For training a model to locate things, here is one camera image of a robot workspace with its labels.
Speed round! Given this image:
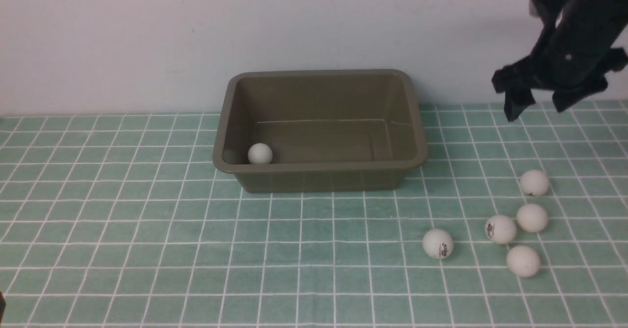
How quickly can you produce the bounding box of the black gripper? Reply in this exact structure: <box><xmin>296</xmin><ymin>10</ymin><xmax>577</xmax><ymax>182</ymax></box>
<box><xmin>492</xmin><ymin>0</ymin><xmax>628</xmax><ymax>123</ymax></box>

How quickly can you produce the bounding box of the white ping-pong ball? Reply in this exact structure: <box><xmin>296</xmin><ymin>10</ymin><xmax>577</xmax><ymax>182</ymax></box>
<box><xmin>520</xmin><ymin>170</ymin><xmax>551</xmax><ymax>197</ymax></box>
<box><xmin>247</xmin><ymin>143</ymin><xmax>273</xmax><ymax>165</ymax></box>
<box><xmin>505</xmin><ymin>245</ymin><xmax>541</xmax><ymax>278</ymax></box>
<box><xmin>484</xmin><ymin>214</ymin><xmax>517</xmax><ymax>245</ymax></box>
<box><xmin>516</xmin><ymin>203</ymin><xmax>549</xmax><ymax>233</ymax></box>
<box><xmin>422</xmin><ymin>228</ymin><xmax>454</xmax><ymax>260</ymax></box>

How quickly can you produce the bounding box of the olive green plastic bin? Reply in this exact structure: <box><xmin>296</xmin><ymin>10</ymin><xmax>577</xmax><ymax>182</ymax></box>
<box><xmin>213</xmin><ymin>69</ymin><xmax>428</xmax><ymax>194</ymax></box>

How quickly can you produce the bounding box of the green checkered tablecloth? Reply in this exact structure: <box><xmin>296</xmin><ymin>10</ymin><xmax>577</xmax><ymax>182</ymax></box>
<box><xmin>0</xmin><ymin>101</ymin><xmax>628</xmax><ymax>328</ymax></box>

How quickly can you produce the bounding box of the black object at edge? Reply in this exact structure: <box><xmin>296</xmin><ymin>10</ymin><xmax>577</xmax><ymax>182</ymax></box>
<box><xmin>0</xmin><ymin>292</ymin><xmax>6</xmax><ymax>323</ymax></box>

